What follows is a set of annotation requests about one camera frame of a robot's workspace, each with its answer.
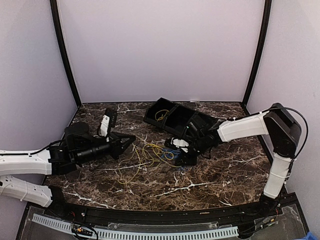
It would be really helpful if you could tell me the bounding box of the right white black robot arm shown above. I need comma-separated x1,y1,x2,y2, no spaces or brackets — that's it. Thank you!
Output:
169,103,305,217

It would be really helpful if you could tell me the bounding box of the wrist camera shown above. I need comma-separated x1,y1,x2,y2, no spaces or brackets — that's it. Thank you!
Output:
97,108,118,139
164,137,190,153

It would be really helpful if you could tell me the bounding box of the remaining yellow cable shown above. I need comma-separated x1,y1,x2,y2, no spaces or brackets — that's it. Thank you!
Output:
141,142,176,166

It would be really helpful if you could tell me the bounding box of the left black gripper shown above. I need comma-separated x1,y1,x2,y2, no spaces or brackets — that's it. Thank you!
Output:
76,131,136,165

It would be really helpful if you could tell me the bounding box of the black three-compartment bin tray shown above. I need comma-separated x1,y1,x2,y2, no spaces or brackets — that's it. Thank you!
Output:
143,97,218,139

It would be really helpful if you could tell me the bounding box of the right black frame post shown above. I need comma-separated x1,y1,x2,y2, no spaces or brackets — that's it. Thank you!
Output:
241,0,272,108

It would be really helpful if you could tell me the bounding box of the black frame post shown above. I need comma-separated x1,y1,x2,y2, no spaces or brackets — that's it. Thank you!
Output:
241,0,272,108
49,0,82,108

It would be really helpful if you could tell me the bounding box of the white slotted cable duct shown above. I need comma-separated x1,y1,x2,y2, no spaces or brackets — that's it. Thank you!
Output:
31,214,239,240

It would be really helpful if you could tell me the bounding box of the black front rail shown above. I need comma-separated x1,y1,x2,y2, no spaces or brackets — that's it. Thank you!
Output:
49,197,266,227

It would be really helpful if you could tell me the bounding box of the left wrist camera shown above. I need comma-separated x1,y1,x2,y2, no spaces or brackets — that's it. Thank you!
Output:
97,108,118,139

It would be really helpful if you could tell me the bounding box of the left black frame post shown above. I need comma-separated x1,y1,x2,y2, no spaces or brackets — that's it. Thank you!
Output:
49,0,82,108

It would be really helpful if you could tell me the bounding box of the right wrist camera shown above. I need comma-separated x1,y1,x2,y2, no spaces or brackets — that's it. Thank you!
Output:
164,137,190,153

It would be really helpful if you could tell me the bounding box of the blue object bottom corner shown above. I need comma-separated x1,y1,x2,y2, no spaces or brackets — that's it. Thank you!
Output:
302,231,319,240

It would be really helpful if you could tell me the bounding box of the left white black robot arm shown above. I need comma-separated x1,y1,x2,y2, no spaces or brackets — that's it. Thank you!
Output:
0,122,136,218

